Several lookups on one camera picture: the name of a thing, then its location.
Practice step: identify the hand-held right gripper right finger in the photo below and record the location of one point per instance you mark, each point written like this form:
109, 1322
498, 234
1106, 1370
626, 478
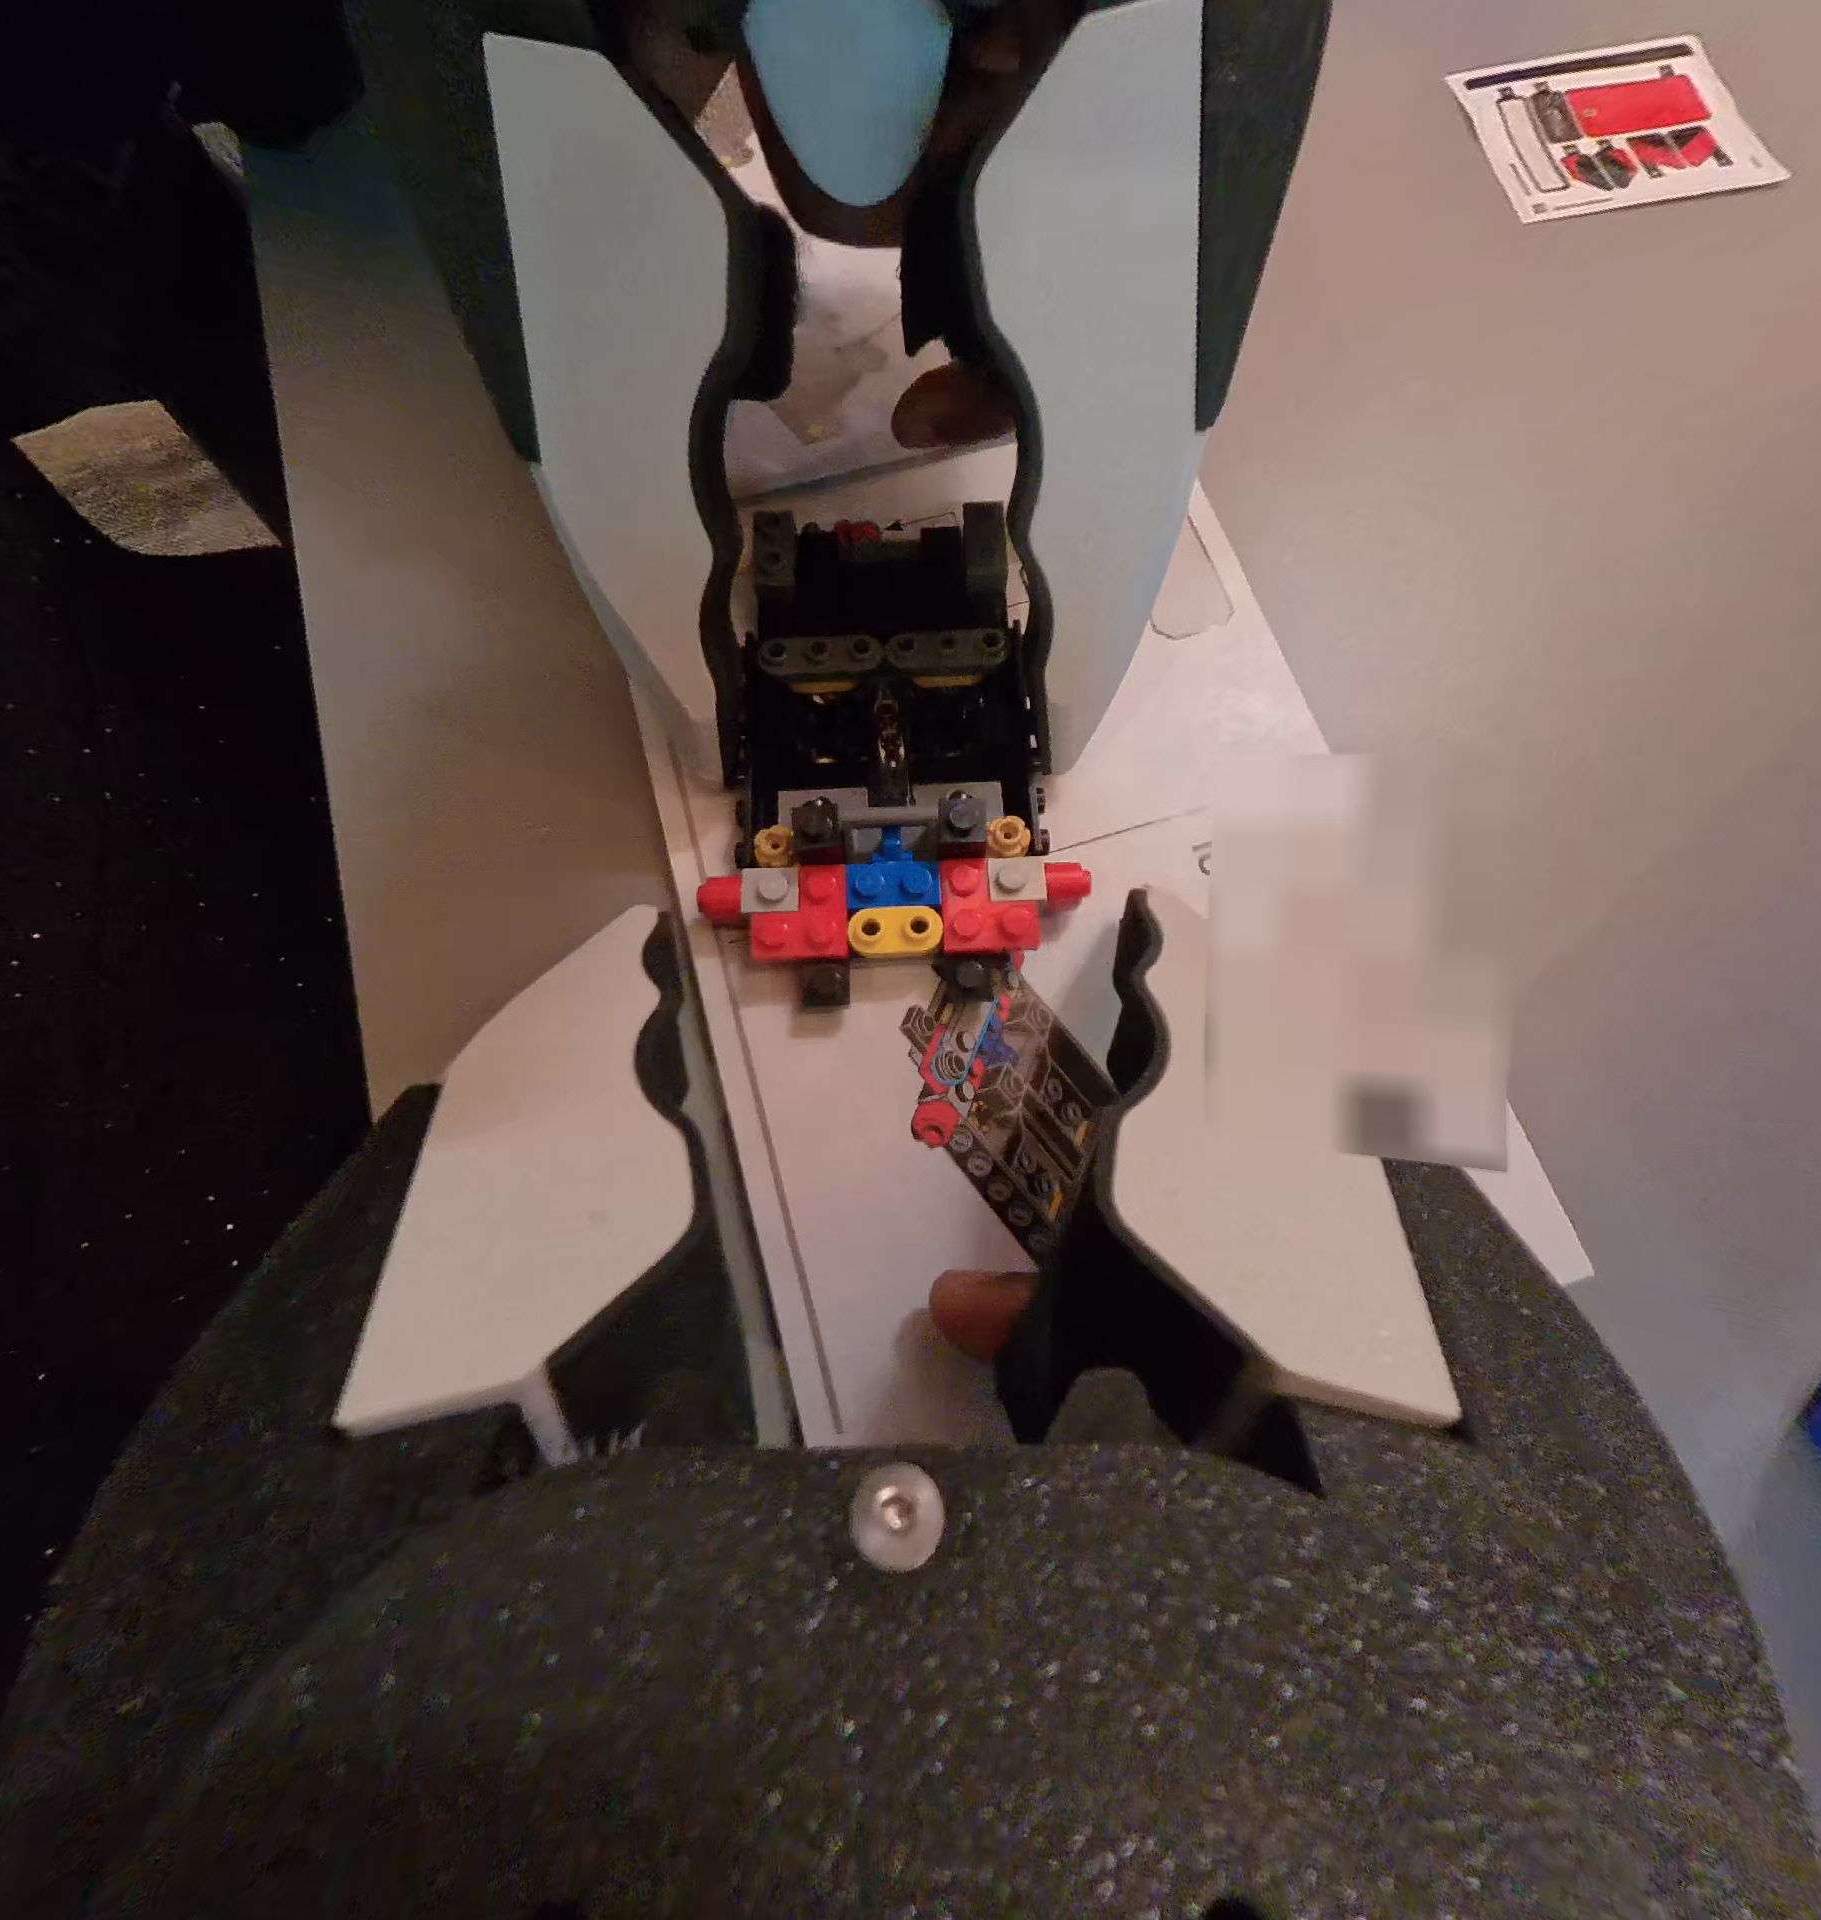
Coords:
1272, 1291

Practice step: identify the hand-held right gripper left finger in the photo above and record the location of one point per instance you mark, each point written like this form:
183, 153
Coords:
537, 1170

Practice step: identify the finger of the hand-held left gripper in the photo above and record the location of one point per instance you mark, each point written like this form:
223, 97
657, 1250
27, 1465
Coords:
1106, 376
611, 376

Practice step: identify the black and red lego model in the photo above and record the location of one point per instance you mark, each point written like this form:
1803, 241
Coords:
896, 885

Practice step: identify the white lego instruction booklet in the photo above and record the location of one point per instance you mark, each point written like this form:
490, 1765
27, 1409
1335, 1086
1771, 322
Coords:
852, 1200

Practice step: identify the lego sticker sheet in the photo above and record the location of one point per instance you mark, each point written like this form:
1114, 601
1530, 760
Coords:
1615, 126

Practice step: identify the person's left hand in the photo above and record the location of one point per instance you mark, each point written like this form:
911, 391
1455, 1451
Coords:
948, 407

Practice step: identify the person's right hand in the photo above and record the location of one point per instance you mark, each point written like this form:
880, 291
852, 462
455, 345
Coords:
981, 1312

